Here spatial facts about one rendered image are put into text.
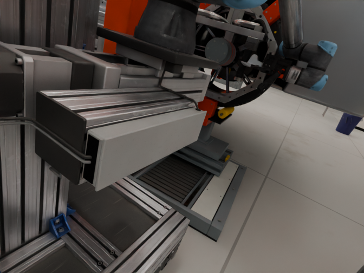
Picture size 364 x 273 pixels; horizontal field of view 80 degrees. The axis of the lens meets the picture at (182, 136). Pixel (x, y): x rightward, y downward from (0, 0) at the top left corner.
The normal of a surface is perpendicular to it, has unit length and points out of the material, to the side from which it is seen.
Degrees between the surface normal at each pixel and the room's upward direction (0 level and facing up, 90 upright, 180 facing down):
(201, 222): 90
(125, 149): 90
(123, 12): 90
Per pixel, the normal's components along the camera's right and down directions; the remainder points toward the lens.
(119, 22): -0.41, 0.25
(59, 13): 0.82, 0.42
